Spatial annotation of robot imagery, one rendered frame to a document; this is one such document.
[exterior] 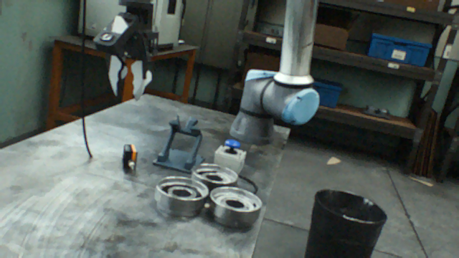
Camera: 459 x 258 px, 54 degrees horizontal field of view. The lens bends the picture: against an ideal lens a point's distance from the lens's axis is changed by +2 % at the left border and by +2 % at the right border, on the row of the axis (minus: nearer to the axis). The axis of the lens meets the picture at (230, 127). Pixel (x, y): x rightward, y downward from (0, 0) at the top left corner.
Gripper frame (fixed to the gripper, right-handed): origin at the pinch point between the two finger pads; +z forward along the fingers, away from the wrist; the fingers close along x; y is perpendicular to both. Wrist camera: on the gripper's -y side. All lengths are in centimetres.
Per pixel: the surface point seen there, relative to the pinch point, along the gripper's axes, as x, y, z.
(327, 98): -26, 346, 63
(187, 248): -26.8, -24.1, 17.6
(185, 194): -19.6, -8.5, 16.2
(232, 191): -28.1, -3.4, 15.5
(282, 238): -27, 141, 106
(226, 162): -21.3, 14.3, 16.5
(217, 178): -22.6, 3.8, 16.5
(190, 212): -22.9, -13.6, 16.9
